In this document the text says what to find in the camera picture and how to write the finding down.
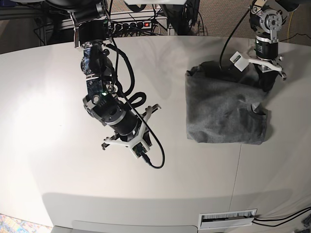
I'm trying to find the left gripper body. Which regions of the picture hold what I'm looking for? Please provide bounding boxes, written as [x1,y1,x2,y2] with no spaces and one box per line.
[247,38,287,80]

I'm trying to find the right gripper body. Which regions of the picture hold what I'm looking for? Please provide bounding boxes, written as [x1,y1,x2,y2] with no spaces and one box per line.
[101,103,162,150]

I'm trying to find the grey T-shirt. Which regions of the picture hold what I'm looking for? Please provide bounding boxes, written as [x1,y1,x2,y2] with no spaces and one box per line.
[185,61,270,145]

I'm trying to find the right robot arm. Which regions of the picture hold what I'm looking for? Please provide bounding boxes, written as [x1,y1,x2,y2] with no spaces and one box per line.
[47,0,155,152]

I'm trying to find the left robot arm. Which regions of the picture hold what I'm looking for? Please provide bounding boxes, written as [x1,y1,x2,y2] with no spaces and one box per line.
[247,0,300,67]

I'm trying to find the black power strip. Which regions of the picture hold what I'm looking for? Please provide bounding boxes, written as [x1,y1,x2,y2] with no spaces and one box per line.
[111,21,154,37]

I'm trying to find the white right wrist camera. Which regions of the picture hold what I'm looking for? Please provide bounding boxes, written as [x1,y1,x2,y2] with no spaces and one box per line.
[133,142,147,158]

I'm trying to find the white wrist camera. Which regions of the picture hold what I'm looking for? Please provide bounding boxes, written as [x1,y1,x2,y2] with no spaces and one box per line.
[230,51,249,72]
[133,142,147,158]

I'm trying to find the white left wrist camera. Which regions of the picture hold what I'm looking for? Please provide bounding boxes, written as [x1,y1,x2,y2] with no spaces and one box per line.
[230,51,249,72]

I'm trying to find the yellow cable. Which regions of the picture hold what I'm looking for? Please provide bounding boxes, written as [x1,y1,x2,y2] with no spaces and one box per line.
[286,4,296,41]

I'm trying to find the black cables at grommet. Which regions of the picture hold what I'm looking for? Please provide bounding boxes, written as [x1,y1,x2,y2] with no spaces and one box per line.
[252,206,311,228]

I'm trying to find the white cable grommet tray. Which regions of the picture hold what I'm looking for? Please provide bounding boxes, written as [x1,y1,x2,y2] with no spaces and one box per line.
[198,209,257,230]

